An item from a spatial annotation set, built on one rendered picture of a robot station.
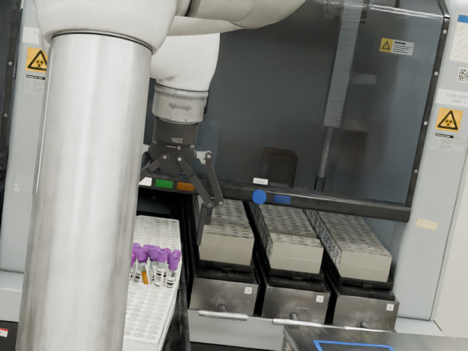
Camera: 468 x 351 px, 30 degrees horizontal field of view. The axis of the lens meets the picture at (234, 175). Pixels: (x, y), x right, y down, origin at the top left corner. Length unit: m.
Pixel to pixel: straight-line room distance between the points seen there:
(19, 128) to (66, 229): 1.04
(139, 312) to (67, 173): 0.62
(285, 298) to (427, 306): 0.35
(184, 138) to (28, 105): 0.46
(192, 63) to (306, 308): 0.66
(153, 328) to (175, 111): 0.36
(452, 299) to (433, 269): 1.30
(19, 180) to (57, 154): 1.04
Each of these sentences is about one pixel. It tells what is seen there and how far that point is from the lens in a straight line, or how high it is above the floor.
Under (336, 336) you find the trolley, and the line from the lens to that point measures 1.61.
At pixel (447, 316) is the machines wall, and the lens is 3.31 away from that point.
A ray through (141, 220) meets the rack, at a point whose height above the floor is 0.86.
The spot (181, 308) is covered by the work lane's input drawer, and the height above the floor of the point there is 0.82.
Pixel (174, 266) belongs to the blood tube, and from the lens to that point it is 1.51.
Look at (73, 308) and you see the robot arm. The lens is 0.81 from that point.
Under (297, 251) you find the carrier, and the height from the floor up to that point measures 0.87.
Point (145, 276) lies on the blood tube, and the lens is 1.52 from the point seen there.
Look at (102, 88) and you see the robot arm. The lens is 0.83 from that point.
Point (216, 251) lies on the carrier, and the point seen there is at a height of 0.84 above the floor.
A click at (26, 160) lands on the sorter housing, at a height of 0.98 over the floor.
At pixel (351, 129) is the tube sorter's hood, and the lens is 1.85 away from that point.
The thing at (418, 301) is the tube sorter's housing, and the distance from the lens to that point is 2.01.
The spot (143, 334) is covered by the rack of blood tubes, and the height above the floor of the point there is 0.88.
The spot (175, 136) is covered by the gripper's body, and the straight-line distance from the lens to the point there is 1.46.
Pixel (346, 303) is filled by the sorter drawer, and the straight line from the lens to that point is 1.87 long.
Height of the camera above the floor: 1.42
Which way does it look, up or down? 13 degrees down
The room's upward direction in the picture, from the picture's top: 9 degrees clockwise
